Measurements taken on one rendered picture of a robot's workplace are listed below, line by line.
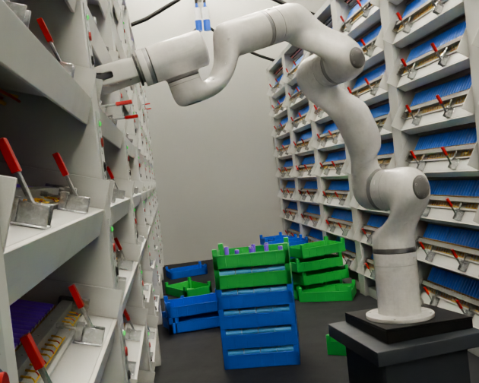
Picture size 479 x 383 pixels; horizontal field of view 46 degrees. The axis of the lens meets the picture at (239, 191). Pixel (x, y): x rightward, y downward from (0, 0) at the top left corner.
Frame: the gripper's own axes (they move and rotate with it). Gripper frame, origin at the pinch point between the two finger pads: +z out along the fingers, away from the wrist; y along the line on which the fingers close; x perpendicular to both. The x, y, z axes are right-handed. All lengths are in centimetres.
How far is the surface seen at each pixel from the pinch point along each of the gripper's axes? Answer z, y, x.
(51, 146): 3.3, 32.5, 14.0
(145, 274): 10, -107, 59
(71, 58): -5.0, 32.5, 1.1
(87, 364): 5, 58, 45
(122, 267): 6.5, -20.6, 43.5
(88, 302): 6, 35, 41
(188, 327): 4, -155, 98
